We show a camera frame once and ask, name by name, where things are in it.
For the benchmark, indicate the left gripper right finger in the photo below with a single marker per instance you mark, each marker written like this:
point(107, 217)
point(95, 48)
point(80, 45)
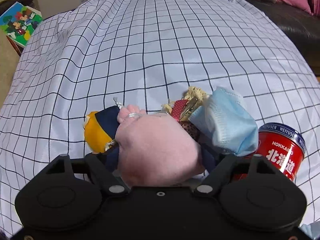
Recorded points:
point(218, 175)

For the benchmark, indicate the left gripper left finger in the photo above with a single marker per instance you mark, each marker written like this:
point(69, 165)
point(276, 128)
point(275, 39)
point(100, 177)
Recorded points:
point(101, 167)

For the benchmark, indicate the yellow and navy soft toy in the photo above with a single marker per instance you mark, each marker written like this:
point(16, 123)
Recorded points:
point(100, 129)

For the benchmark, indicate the blue face mask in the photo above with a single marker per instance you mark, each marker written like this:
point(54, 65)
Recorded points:
point(225, 121)

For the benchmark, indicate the red biscuit tin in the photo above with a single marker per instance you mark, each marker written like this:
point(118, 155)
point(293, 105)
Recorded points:
point(283, 146)

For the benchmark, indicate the red polka dot snack packet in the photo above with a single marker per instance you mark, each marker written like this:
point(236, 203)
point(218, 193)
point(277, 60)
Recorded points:
point(181, 110)

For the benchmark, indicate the checkered white tablecloth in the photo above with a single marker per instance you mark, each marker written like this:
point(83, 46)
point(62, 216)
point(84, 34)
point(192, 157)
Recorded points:
point(146, 52)

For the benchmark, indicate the Mickey Mouse picture box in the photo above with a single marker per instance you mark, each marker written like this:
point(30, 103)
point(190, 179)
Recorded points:
point(19, 22)

